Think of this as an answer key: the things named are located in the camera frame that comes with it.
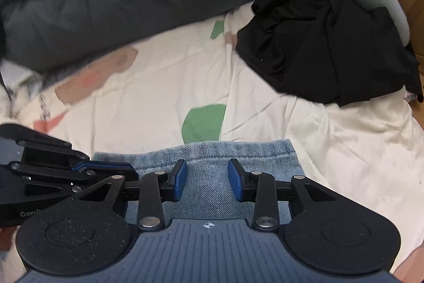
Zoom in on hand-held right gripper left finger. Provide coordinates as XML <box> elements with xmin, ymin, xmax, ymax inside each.
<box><xmin>78</xmin><ymin>159</ymin><xmax>188</xmax><ymax>232</ymax></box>

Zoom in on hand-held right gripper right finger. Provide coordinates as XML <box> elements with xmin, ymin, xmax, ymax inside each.
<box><xmin>228</xmin><ymin>158</ymin><xmax>342</xmax><ymax>232</ymax></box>

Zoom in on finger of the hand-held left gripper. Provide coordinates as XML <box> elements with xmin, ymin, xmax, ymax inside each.
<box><xmin>10</xmin><ymin>162</ymin><xmax>140</xmax><ymax>193</ymax></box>
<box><xmin>0</xmin><ymin>124</ymin><xmax>133</xmax><ymax>171</ymax></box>

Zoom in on light blue denim pants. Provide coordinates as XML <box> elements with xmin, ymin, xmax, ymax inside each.
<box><xmin>93</xmin><ymin>139</ymin><xmax>307</xmax><ymax>227</ymax></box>

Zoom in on person's left hand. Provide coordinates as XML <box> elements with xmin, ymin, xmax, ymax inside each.
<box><xmin>0</xmin><ymin>226</ymin><xmax>20</xmax><ymax>259</ymax></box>

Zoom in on cream bear printed blanket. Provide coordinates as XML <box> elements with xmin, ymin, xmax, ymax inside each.
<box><xmin>0</xmin><ymin>1</ymin><xmax>424</xmax><ymax>273</ymax></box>

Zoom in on spotted white plush blanket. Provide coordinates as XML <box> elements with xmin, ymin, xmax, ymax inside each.
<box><xmin>0</xmin><ymin>59</ymin><xmax>45</xmax><ymax>124</ymax></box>

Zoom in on black garment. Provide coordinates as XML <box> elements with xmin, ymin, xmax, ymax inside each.
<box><xmin>235</xmin><ymin>0</ymin><xmax>423</xmax><ymax>108</ymax></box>

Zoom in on person's bare leg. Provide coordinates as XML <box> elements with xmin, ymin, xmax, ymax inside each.
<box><xmin>394</xmin><ymin>246</ymin><xmax>424</xmax><ymax>283</ymax></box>

